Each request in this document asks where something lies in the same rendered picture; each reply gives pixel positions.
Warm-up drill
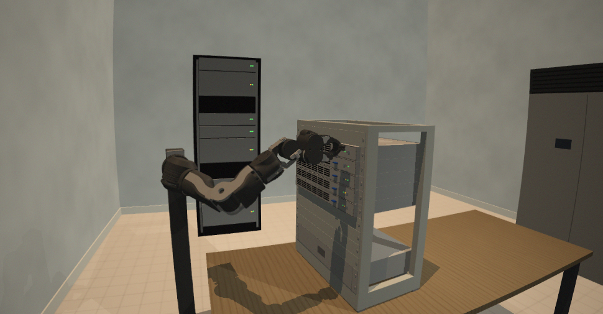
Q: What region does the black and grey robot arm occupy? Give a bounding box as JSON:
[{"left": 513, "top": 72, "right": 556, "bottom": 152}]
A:
[{"left": 161, "top": 137, "right": 302, "bottom": 215}]

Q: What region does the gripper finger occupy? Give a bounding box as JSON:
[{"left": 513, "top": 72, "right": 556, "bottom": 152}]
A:
[
  {"left": 320, "top": 135, "right": 345, "bottom": 148},
  {"left": 321, "top": 146, "right": 345, "bottom": 162}
]

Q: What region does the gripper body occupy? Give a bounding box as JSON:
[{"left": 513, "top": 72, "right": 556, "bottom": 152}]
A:
[{"left": 297, "top": 129, "right": 324, "bottom": 165}]

